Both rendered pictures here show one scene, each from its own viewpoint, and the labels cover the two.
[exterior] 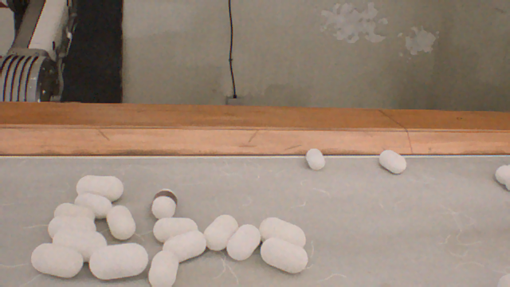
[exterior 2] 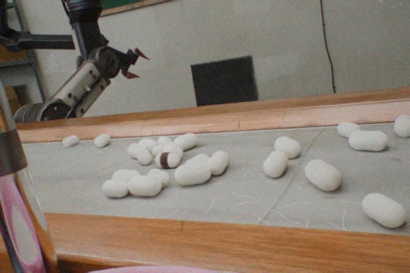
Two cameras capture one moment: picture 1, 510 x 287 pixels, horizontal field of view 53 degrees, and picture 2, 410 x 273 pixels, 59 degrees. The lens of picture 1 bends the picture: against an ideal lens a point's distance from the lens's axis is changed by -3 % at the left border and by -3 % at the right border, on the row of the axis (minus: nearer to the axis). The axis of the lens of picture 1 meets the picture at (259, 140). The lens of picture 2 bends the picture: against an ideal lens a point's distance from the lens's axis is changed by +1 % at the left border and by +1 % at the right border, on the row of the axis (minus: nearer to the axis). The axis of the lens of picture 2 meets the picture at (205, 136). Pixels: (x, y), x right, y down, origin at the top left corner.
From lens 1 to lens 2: 70 cm
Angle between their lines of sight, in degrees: 40
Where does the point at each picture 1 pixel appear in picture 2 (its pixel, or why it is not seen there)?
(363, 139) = (116, 129)
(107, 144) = not seen: hidden behind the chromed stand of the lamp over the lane
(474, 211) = (79, 167)
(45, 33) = (64, 90)
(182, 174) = not seen: hidden behind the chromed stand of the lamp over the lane
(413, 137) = (146, 125)
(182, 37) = (294, 77)
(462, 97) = not seen: outside the picture
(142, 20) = (266, 70)
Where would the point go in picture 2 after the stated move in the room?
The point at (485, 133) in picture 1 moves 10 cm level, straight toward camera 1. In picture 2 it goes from (199, 117) to (142, 133)
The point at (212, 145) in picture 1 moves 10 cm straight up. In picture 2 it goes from (46, 137) to (32, 88)
